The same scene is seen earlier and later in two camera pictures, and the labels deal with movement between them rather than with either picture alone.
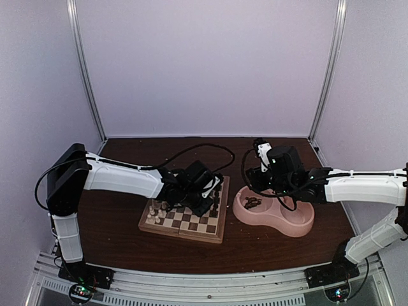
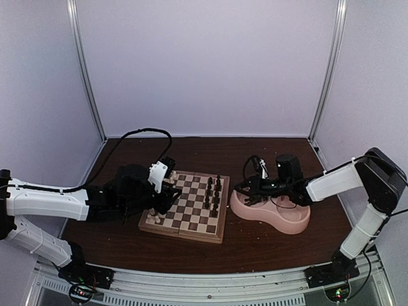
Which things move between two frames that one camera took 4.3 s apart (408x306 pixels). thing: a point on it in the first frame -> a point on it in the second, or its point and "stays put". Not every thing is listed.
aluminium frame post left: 79,45 stays put
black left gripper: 200,211 -> 166,199
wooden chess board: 182,222 stays put
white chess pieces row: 153,216 stays put
